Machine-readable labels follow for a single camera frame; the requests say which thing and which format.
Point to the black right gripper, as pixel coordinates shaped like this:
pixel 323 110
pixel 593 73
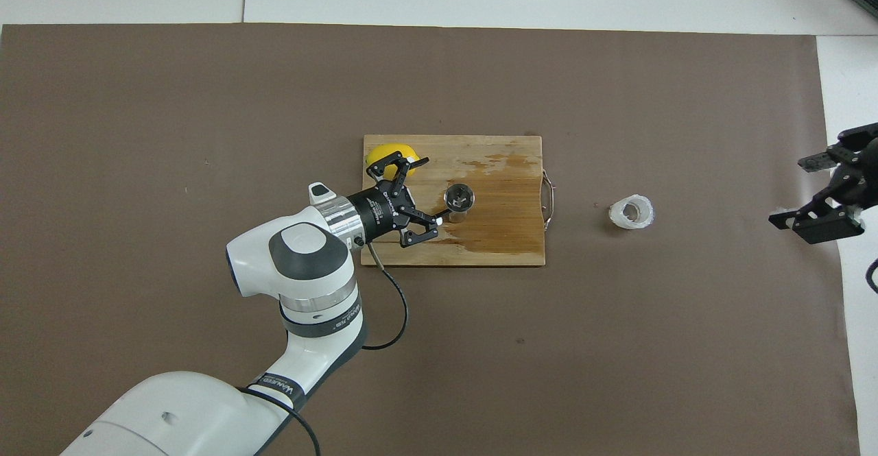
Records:
pixel 863 175

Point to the steel double jigger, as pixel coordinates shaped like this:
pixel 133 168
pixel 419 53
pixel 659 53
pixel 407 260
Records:
pixel 458 199

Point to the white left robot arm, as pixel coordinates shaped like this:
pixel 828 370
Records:
pixel 302 250

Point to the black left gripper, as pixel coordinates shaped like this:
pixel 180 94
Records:
pixel 374 212

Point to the brown paper table mat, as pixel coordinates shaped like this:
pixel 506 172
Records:
pixel 617 339

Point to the translucent plastic cup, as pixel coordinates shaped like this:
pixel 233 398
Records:
pixel 621 214

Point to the yellow lemon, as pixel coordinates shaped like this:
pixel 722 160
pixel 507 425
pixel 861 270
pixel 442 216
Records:
pixel 378 153

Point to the wooden cutting board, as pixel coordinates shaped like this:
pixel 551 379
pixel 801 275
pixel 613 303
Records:
pixel 494 236

